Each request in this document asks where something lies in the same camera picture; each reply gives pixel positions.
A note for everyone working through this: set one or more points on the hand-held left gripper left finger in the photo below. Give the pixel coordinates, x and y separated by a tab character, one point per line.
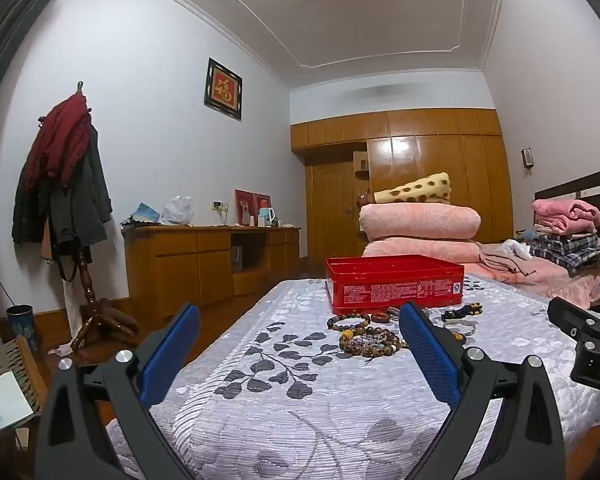
172	355

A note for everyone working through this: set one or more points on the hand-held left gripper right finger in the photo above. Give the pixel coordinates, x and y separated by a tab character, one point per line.
430	355

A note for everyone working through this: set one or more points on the red tin box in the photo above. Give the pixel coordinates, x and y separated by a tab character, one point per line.
395	285

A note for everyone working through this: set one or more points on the silver bangle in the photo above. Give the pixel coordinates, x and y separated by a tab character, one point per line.
469	329

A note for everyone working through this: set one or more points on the pink bed sheet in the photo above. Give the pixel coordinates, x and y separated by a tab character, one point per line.
530	272

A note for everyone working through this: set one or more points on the plaid clothing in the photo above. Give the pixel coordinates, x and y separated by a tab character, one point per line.
567	250

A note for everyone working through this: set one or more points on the silver metal watch band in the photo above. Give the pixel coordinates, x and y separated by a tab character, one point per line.
394	313

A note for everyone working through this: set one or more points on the white cloth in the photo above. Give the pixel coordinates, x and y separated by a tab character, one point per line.
517	249

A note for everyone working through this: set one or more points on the folded pink blanket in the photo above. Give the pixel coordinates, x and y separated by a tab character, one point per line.
567	215

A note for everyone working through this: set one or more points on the wooden desk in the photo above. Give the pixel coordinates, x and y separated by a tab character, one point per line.
190	260

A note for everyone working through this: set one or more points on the dark wooden headboard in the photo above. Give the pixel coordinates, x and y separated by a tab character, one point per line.
580	185

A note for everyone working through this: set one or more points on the folded pink quilt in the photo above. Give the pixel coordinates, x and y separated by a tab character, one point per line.
420	222
420	250

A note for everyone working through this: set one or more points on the wooden coat rack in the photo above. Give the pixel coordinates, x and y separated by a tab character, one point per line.
87	290

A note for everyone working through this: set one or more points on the grey floral bedspread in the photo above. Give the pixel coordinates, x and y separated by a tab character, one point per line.
305	400

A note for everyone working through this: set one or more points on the white plastic bag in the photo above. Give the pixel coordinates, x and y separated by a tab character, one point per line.
177	210

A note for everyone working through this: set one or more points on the woven chair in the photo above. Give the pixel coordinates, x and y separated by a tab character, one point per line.
10	365

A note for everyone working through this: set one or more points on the yellow brown spotted pillow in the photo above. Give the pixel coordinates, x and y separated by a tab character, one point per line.
420	190

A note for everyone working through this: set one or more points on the light blue electric kettle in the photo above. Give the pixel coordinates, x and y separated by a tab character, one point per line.
266	216

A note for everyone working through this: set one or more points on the white booklet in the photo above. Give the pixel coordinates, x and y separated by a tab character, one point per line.
2	405

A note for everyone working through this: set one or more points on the dark coats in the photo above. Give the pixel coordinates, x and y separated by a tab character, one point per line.
75	200

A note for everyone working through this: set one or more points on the wooden wardrobe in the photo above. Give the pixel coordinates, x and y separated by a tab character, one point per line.
405	160

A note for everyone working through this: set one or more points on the wall switch panel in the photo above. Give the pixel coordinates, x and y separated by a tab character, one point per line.
527	157

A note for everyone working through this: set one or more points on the wall power outlet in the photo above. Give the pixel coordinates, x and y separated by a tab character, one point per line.
219	205

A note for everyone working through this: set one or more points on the large red photo frame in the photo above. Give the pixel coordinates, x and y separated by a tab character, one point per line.
243	207

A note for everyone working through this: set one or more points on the small red photo frame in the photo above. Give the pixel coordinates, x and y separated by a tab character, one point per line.
262	201

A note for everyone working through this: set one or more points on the framed red wall picture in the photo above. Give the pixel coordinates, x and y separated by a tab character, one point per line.
223	89

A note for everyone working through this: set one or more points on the dark grey door frame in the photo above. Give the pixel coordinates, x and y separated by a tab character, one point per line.
10	20

